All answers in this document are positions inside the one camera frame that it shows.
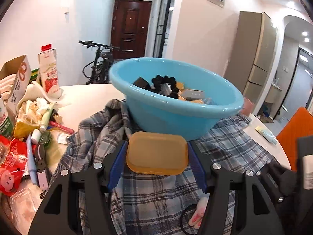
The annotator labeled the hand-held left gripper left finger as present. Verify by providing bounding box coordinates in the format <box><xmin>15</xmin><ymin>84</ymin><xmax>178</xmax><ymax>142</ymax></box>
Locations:
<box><xmin>27</xmin><ymin>141</ymin><xmax>129</xmax><ymax>235</ymax></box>

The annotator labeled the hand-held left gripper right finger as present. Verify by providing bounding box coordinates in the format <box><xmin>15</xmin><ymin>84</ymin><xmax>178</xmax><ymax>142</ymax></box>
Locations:
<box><xmin>187</xmin><ymin>141</ymin><xmax>286</xmax><ymax>235</ymax></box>

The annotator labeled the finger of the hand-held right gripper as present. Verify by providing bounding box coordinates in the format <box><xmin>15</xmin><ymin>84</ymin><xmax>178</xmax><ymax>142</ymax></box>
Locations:
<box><xmin>257</xmin><ymin>160</ymin><xmax>297</xmax><ymax>203</ymax></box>

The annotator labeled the blue plastic basin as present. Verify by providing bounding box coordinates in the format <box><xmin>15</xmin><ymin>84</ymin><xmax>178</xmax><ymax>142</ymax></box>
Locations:
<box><xmin>108</xmin><ymin>57</ymin><xmax>245</xmax><ymax>142</ymax></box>

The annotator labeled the grey cardboard box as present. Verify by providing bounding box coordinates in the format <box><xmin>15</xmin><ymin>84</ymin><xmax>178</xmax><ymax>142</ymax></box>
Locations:
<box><xmin>182</xmin><ymin>89</ymin><xmax>205</xmax><ymax>101</ymax></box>

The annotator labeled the clear plastic container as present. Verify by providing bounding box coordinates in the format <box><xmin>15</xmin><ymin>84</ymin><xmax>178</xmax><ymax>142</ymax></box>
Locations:
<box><xmin>7</xmin><ymin>190</ymin><xmax>47</xmax><ymax>231</ymax></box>

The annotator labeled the orange chair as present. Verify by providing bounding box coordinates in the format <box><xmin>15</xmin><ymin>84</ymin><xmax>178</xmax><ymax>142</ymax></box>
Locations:
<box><xmin>276</xmin><ymin>106</ymin><xmax>313</xmax><ymax>172</ymax></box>

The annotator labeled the light blue cream tube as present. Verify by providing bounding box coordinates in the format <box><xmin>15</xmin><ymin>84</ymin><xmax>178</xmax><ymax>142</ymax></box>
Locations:
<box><xmin>255</xmin><ymin>125</ymin><xmax>279</xmax><ymax>144</ymax></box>

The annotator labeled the blue plaid shirt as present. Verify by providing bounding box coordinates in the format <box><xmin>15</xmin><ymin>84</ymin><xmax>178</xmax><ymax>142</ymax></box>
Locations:
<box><xmin>50</xmin><ymin>99</ymin><xmax>292</xmax><ymax>235</ymax></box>

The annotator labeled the red pen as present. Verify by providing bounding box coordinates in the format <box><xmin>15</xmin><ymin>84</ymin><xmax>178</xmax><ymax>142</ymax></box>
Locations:
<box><xmin>48</xmin><ymin>120</ymin><xmax>75</xmax><ymax>135</ymax></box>

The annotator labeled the pink cup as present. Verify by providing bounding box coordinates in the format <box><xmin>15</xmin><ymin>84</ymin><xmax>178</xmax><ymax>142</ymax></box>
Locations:
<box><xmin>240</xmin><ymin>97</ymin><xmax>254</xmax><ymax>117</ymax></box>

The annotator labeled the black and white folding device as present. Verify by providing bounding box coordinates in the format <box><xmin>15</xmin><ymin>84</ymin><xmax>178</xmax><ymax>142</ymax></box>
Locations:
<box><xmin>32</xmin><ymin>143</ymin><xmax>52</xmax><ymax>191</ymax></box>

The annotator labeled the pale green cosmetic tube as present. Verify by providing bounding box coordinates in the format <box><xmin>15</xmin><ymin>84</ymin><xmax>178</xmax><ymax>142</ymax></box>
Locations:
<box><xmin>40</xmin><ymin>103</ymin><xmax>55</xmax><ymax>132</ymax></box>

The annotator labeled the light blue toothbrush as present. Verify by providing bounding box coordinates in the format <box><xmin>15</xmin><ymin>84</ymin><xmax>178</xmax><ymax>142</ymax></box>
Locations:
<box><xmin>25</xmin><ymin>132</ymin><xmax>39</xmax><ymax>186</ymax></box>

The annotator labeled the small white bottle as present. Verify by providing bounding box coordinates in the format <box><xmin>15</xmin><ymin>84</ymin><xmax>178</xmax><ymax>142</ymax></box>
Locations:
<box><xmin>31</xmin><ymin>129</ymin><xmax>42</xmax><ymax>145</ymax></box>

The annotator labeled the yellow packet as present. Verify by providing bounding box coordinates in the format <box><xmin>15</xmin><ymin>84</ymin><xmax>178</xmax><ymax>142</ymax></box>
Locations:
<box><xmin>13</xmin><ymin>119</ymin><xmax>40</xmax><ymax>140</ymax></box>

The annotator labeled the white plastic bag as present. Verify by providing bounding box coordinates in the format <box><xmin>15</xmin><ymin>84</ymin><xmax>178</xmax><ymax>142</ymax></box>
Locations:
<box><xmin>17</xmin><ymin>81</ymin><xmax>57</xmax><ymax>128</ymax></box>

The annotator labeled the black bicycle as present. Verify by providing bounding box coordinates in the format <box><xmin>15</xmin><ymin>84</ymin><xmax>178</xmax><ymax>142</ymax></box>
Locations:
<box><xmin>78</xmin><ymin>40</ymin><xmax>121</xmax><ymax>85</ymax></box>

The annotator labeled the red pig snack packet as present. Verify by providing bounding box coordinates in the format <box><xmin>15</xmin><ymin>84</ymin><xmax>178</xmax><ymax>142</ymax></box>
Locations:
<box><xmin>0</xmin><ymin>137</ymin><xmax>28</xmax><ymax>197</ymax></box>

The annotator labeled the beige refrigerator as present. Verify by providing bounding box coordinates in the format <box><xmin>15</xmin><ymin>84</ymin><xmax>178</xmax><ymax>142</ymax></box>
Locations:
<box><xmin>224</xmin><ymin>11</ymin><xmax>278</xmax><ymax>104</ymax></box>

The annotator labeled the strawberry milk bottle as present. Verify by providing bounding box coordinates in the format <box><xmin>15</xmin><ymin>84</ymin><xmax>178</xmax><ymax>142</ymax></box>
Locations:
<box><xmin>37</xmin><ymin>44</ymin><xmax>62</xmax><ymax>99</ymax></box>

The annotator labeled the green label water bottle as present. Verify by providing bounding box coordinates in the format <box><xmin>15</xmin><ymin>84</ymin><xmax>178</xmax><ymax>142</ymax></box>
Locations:
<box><xmin>0</xmin><ymin>98</ymin><xmax>14</xmax><ymax>140</ymax></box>

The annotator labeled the open cardboard box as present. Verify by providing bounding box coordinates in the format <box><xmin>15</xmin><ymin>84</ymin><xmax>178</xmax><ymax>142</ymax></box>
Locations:
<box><xmin>0</xmin><ymin>55</ymin><xmax>34</xmax><ymax>115</ymax></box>

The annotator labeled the brown entrance door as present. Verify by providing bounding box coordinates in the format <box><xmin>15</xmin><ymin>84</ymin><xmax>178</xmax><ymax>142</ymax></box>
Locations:
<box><xmin>110</xmin><ymin>0</ymin><xmax>152</xmax><ymax>60</ymax></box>

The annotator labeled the black framed glass door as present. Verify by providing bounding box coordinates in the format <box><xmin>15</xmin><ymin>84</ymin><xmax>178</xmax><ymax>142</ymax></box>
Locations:
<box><xmin>153</xmin><ymin>0</ymin><xmax>178</xmax><ymax>60</ymax></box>

